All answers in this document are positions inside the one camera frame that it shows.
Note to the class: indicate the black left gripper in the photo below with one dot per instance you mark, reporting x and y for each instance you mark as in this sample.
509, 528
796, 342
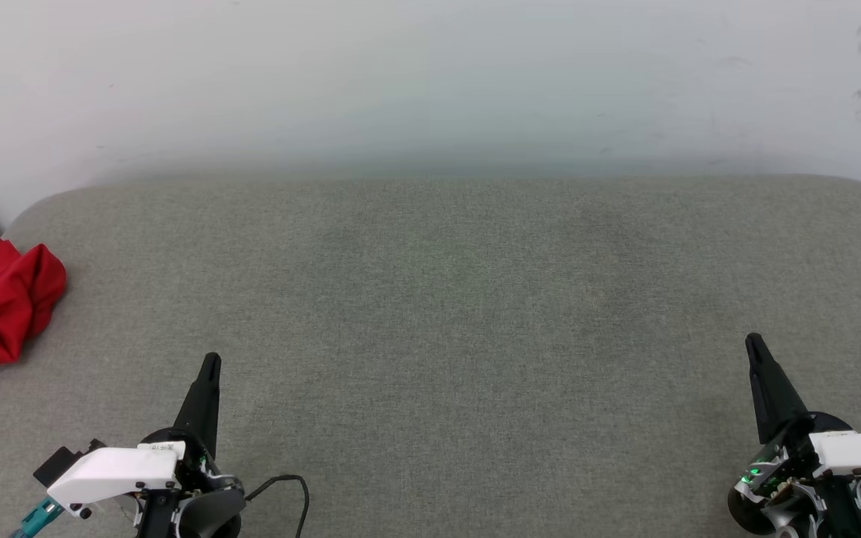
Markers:
202, 467

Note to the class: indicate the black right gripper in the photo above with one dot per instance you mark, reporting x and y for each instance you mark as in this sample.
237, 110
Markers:
789, 478

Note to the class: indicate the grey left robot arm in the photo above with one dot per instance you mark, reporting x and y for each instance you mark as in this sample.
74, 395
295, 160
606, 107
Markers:
210, 514

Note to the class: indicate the white left camera bracket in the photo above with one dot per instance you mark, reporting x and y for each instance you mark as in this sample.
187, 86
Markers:
113, 471

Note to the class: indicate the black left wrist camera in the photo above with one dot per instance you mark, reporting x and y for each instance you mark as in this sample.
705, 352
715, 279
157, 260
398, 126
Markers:
64, 463

